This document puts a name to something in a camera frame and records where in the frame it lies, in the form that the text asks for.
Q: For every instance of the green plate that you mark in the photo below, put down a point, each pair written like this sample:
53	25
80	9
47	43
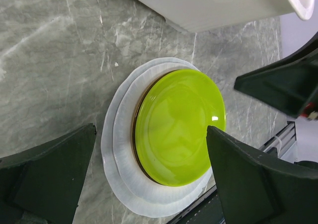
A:
171	127

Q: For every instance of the aluminium frame rail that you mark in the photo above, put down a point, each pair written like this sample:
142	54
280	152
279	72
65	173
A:
283	144

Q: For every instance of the white plastic bin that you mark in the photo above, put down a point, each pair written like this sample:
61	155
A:
203	15

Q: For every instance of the white plate under stack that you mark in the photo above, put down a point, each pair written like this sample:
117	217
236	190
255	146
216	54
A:
111	171

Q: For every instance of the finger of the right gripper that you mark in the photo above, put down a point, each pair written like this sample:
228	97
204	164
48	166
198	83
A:
289	85

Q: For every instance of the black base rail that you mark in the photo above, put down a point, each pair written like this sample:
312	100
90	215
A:
207	209

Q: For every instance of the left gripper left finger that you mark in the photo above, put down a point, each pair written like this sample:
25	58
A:
46	180

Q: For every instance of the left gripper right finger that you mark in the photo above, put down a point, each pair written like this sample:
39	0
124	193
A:
258	188

